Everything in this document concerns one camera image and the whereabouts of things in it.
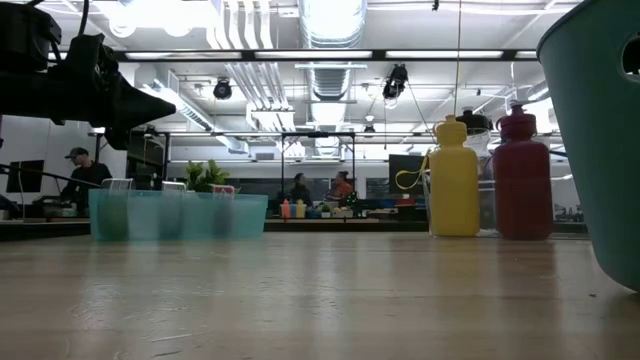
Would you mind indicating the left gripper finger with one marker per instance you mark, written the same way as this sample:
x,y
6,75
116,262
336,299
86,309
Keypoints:
x,y
137,106
116,139

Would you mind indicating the yellow plastic bottle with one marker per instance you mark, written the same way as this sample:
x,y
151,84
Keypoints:
x,y
454,195

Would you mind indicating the clear bottle black cap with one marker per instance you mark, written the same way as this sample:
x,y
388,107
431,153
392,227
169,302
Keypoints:
x,y
475,122

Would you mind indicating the purple plastic bottle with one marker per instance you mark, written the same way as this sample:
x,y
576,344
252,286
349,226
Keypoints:
x,y
522,195

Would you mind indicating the teal plastic tray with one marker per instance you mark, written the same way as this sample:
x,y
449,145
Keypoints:
x,y
600,150

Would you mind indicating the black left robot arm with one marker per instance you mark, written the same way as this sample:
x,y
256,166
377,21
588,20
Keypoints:
x,y
25,90

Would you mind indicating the person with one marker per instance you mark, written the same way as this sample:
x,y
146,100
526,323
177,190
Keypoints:
x,y
82,172
300,190
342,187

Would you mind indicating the translucent green plastic bin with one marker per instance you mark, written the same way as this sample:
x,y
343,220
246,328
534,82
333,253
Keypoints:
x,y
145,215

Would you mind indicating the black ceiling spotlight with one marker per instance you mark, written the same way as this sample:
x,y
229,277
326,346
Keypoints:
x,y
222,90

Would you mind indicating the small green potted plant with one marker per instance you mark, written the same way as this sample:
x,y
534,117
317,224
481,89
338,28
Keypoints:
x,y
205,175

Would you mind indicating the black monitor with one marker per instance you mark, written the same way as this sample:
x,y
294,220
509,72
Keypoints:
x,y
25,175
406,172

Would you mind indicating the small orange bottle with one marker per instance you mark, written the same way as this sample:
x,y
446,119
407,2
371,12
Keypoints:
x,y
285,210

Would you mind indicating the small yellow bottle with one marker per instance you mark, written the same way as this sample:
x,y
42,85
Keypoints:
x,y
300,210

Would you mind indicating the tiny potted plant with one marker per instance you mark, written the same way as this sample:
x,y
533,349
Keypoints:
x,y
325,209

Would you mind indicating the black hanging spotlight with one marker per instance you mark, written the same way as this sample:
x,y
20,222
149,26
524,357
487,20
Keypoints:
x,y
396,80

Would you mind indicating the clear plastic bin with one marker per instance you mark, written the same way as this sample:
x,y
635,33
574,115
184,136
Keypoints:
x,y
487,210

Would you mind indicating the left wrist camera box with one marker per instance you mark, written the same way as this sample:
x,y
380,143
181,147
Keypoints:
x,y
85,50

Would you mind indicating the silver ventilation duct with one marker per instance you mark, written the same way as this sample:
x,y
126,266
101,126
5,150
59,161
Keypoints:
x,y
332,22

